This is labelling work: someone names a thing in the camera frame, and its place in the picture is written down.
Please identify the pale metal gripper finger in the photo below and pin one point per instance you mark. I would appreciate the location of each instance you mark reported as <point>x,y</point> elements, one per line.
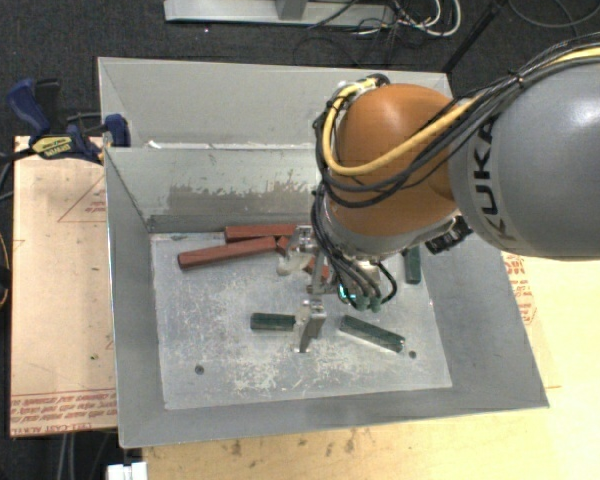
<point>310,325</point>
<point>302,240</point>

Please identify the red-brown flat block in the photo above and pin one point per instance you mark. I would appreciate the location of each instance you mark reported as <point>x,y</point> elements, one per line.
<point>260,231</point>
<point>282,244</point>
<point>225,253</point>

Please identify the dark green flat block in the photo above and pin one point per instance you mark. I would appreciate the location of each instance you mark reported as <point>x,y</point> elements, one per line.
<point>412,268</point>
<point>372,334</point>
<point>272,322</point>

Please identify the grey metal bin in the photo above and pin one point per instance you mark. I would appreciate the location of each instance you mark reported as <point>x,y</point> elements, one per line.
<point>230,363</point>

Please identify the brown cardboard board, red print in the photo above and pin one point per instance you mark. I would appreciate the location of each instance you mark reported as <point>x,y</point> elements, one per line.
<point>60,293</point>

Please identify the black cylinder on white bracket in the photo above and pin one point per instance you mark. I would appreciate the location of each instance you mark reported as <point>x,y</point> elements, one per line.
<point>447,238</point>

